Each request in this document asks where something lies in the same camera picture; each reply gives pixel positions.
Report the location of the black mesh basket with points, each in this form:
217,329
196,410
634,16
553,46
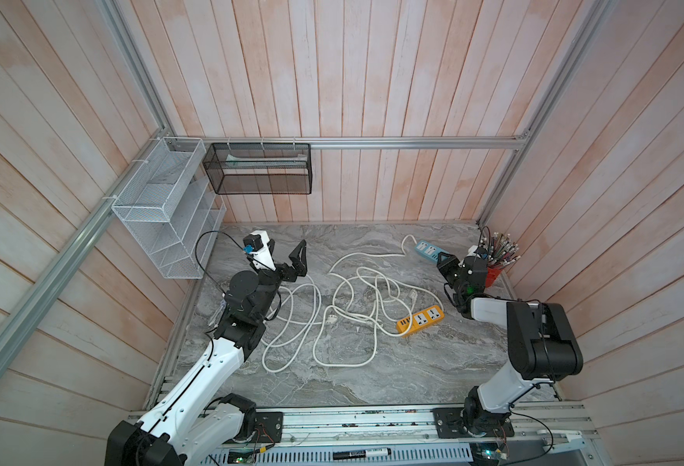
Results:
259,168

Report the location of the teal power strip with cord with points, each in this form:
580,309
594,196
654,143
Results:
429,250

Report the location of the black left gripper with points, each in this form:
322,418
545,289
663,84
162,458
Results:
299,264

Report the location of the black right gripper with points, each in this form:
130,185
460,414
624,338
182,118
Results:
450,262

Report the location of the red metal pencil bucket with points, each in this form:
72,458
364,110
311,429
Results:
494,272

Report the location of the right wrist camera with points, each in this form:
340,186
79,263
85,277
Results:
478,251

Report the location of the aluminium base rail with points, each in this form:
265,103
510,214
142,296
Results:
392,425

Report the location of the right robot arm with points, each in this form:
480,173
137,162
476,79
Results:
541,345

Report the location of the blue white pen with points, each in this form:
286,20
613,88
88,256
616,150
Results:
214,318

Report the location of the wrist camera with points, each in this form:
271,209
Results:
256,246
478,251

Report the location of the white wire mesh shelf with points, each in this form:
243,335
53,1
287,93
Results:
171,209

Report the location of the orange power strip with cord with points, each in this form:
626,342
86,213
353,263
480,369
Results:
349,365

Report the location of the bundle of coloured pencils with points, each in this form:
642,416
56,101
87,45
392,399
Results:
502,249

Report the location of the purple power strip with cord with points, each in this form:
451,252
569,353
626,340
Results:
286,332

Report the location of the black marker pen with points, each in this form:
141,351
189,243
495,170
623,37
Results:
360,454

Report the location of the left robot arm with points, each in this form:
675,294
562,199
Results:
202,373

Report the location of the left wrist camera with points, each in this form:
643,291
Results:
256,246

